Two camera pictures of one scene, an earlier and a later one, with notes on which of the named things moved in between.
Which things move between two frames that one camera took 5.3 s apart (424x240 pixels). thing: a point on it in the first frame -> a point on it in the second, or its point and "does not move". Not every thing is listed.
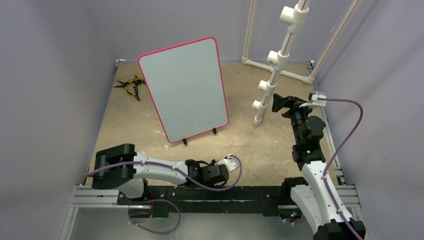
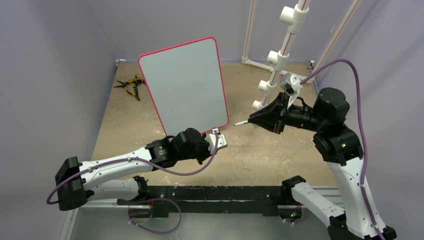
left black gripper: x=210 y=184 -> x=207 y=152
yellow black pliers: x=136 y=81 does not move
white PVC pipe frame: x=297 y=18 does not move
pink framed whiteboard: x=185 y=85 does not move
